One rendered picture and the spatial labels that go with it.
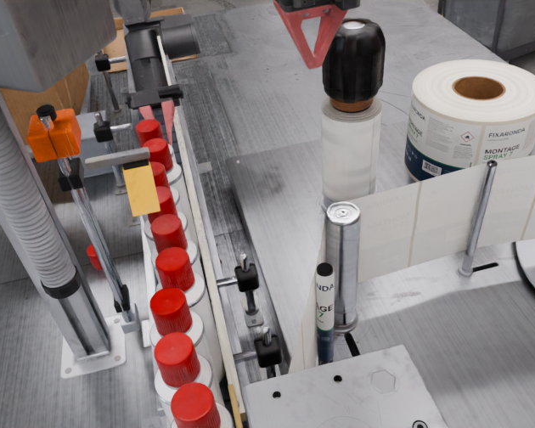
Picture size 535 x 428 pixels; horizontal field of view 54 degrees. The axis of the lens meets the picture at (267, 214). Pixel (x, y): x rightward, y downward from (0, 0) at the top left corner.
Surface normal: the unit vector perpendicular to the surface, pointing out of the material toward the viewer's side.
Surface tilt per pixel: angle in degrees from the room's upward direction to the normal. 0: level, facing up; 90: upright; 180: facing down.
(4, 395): 0
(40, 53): 90
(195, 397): 3
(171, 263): 2
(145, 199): 47
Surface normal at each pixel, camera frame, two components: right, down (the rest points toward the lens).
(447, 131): -0.60, 0.56
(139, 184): 0.12, -0.06
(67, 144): 0.24, 0.63
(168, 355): -0.07, -0.77
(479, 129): -0.25, 0.65
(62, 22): 0.93, 0.18
